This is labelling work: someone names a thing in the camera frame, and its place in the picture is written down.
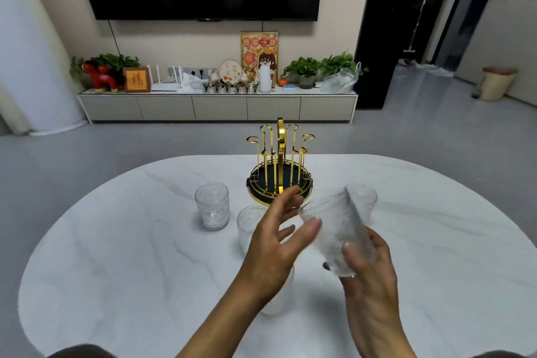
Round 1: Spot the person's right hand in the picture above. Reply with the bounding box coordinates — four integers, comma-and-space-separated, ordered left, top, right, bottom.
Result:
322, 227, 402, 326

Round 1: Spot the person's left hand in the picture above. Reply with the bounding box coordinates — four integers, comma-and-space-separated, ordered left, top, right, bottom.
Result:
239, 186, 323, 307

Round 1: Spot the textured clear glass cup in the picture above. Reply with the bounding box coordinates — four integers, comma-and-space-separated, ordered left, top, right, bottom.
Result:
298, 190, 378, 278
237, 205, 269, 256
259, 265, 295, 315
195, 183, 230, 232
345, 184, 378, 225

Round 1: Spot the person's left forearm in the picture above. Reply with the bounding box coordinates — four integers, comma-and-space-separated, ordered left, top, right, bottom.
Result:
176, 282, 274, 358

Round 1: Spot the person's right forearm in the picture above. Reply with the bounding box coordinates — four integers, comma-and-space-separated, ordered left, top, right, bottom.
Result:
347, 316, 417, 358

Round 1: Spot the gold cup rack with tray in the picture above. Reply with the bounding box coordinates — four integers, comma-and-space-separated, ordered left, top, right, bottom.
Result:
244, 117, 315, 207

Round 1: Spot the white television cabinet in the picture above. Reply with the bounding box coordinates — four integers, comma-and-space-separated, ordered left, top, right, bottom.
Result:
77, 90, 358, 124

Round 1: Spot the clear plastic bag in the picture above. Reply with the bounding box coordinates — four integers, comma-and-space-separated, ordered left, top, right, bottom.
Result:
319, 62, 362, 94

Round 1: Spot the white bottle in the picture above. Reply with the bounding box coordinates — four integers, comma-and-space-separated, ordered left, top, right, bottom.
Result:
259, 65, 274, 93

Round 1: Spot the green plant in grey pot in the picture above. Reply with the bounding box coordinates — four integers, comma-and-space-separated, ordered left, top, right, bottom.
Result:
282, 57, 323, 90

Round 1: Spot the row of small potted ornaments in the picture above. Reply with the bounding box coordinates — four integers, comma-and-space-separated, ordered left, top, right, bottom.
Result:
202, 81, 261, 94

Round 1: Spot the person's right leg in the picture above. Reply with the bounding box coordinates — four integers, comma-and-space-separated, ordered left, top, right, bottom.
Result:
469, 350, 527, 358

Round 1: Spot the person's leg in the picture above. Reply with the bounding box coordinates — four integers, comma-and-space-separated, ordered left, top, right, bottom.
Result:
469, 350, 527, 358
45, 343, 119, 358

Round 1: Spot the green trailing plant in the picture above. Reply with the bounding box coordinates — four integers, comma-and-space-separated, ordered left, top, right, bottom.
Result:
320, 50, 370, 77

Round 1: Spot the round decorative plate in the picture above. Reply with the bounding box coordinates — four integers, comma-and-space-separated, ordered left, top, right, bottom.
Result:
219, 59, 243, 84

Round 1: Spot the framed cartoon poster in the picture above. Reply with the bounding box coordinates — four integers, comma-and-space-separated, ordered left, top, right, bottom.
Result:
240, 32, 279, 86

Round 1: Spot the white router with antennas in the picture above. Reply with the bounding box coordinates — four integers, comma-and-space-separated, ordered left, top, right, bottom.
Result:
150, 64, 182, 92

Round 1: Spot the beige trash bin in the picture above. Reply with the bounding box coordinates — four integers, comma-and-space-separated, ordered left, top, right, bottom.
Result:
472, 66, 519, 102

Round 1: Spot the wooden framed picture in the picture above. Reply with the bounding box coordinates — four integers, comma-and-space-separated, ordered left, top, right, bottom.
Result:
123, 67, 151, 93

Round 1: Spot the person's left leg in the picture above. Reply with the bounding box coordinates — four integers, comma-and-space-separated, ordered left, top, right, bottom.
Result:
45, 343, 119, 358

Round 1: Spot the green leafy potted plant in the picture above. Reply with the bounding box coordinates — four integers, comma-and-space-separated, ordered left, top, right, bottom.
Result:
70, 53, 142, 79

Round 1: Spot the white door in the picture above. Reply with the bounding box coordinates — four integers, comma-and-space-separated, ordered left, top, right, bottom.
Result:
454, 0, 537, 107

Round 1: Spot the red horse figurine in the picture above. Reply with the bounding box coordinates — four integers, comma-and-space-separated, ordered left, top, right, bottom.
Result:
81, 62, 120, 93

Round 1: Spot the white floor air conditioner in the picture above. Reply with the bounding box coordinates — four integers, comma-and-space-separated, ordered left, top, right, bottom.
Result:
0, 0, 88, 136

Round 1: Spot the wall power outlet strip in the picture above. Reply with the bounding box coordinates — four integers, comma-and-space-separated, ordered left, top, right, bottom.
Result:
168, 67, 217, 80

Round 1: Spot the mop with long handle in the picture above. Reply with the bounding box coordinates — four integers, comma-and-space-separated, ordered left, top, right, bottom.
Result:
402, 0, 429, 66

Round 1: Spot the black television cable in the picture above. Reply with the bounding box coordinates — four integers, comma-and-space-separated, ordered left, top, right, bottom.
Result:
108, 20, 121, 57

